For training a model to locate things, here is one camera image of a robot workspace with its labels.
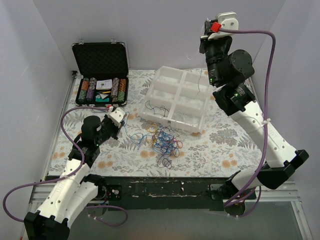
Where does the thin blue wire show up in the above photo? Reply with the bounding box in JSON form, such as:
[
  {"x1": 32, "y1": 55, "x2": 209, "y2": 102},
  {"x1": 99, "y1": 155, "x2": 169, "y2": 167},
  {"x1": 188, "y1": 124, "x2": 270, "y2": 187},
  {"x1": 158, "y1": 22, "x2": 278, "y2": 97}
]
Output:
[{"x1": 122, "y1": 111, "x2": 153, "y2": 146}]

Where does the thin white wire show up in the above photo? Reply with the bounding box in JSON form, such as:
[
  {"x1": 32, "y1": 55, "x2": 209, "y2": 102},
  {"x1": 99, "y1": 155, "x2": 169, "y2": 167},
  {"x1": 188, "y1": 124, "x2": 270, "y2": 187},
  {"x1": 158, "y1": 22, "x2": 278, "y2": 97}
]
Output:
[{"x1": 186, "y1": 49, "x2": 205, "y2": 98}]

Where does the thin purple wire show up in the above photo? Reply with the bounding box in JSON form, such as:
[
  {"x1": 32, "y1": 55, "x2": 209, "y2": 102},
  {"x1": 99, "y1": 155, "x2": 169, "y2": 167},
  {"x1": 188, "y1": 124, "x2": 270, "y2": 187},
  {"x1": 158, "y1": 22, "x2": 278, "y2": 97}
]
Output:
[{"x1": 145, "y1": 100, "x2": 171, "y2": 118}]

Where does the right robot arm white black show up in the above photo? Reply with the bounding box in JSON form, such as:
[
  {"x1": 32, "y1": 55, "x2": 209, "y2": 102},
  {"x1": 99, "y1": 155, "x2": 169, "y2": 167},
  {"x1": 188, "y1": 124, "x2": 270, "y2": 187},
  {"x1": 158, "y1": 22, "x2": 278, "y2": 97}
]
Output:
[{"x1": 199, "y1": 19, "x2": 309, "y2": 199}]

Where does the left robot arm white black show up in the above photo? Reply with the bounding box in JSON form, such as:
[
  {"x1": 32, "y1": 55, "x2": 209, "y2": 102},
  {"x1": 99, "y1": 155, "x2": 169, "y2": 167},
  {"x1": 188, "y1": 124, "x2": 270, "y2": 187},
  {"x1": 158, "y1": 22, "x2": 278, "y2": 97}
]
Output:
[{"x1": 23, "y1": 110, "x2": 126, "y2": 240}]

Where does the playing card deck box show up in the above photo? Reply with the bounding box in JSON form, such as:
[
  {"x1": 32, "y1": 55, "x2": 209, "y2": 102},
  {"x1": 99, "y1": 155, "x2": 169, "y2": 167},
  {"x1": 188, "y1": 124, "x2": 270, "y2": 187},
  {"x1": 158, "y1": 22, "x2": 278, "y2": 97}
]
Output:
[{"x1": 95, "y1": 79, "x2": 113, "y2": 91}]

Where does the black poker chip case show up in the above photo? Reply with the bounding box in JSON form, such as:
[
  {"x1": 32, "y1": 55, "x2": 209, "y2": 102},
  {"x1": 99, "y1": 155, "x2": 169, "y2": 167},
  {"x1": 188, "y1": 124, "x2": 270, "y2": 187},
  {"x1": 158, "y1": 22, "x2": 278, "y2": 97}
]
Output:
[{"x1": 71, "y1": 41, "x2": 129, "y2": 107}]

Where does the white plastic compartment tray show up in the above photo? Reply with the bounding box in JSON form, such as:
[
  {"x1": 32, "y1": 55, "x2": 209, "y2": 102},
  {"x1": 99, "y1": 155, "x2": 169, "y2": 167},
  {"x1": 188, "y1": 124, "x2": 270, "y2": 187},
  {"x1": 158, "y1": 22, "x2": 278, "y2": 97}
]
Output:
[{"x1": 138, "y1": 66, "x2": 213, "y2": 133}]

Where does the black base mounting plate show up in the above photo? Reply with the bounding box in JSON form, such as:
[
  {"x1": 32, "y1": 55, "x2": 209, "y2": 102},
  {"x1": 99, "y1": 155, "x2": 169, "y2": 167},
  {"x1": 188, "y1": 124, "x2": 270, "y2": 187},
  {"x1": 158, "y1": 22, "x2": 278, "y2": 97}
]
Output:
[{"x1": 84, "y1": 174, "x2": 237, "y2": 211}]

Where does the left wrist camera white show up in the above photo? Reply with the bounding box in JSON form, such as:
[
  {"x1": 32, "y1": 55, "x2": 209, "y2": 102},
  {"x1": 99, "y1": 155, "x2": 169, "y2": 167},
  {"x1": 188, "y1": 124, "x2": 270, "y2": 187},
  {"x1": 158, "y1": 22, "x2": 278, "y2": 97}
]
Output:
[{"x1": 107, "y1": 107, "x2": 126, "y2": 128}]

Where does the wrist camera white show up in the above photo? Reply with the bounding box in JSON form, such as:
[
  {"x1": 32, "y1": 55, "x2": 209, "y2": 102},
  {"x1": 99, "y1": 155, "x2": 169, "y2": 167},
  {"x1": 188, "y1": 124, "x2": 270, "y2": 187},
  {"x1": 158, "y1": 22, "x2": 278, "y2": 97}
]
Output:
[
  {"x1": 107, "y1": 107, "x2": 126, "y2": 128},
  {"x1": 206, "y1": 11, "x2": 239, "y2": 41}
]

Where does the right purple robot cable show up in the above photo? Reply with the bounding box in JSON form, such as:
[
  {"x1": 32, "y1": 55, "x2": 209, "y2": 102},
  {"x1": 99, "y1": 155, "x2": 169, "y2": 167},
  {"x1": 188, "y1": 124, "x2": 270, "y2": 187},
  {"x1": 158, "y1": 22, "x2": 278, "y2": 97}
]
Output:
[{"x1": 219, "y1": 27, "x2": 277, "y2": 217}]

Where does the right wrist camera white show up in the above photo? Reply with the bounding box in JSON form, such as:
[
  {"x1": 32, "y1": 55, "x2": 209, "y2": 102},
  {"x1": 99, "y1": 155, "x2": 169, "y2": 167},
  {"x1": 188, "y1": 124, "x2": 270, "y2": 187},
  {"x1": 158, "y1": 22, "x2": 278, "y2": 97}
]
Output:
[{"x1": 206, "y1": 11, "x2": 239, "y2": 41}]

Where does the tangled coloured wire pile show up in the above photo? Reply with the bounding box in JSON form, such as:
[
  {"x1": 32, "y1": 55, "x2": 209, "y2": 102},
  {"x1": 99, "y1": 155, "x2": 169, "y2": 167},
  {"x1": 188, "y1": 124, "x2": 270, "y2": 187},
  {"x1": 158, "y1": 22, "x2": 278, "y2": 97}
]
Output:
[{"x1": 145, "y1": 122, "x2": 184, "y2": 169}]

